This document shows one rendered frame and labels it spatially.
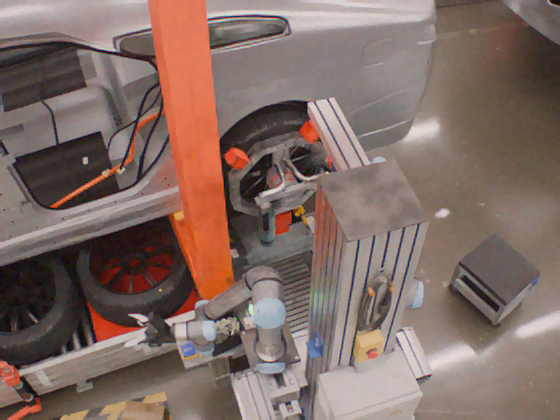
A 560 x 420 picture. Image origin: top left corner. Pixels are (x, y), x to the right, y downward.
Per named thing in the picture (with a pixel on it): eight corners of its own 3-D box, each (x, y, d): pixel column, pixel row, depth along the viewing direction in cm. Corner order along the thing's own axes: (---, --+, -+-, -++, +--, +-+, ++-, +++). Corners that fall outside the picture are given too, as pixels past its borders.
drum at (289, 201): (288, 177, 357) (288, 159, 346) (304, 204, 345) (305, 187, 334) (264, 184, 354) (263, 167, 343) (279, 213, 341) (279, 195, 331)
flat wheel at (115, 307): (155, 217, 406) (149, 192, 387) (217, 286, 373) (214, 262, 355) (66, 272, 379) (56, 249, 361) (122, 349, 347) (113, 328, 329)
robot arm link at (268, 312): (284, 346, 277) (284, 276, 234) (285, 377, 267) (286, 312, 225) (256, 347, 276) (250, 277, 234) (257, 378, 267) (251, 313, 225)
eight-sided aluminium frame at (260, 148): (320, 190, 378) (324, 121, 336) (325, 199, 374) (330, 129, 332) (231, 219, 365) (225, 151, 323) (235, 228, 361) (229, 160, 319)
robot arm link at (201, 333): (216, 344, 250) (214, 334, 243) (188, 345, 249) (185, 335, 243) (216, 327, 255) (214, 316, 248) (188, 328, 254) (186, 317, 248)
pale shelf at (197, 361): (252, 317, 343) (252, 314, 341) (264, 343, 333) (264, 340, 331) (176, 343, 333) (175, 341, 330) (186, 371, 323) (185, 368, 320)
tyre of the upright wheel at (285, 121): (264, 75, 330) (178, 159, 350) (283, 102, 316) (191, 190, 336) (333, 125, 380) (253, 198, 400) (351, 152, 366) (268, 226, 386)
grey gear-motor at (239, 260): (240, 257, 409) (236, 222, 382) (265, 310, 385) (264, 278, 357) (212, 266, 405) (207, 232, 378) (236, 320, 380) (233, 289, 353)
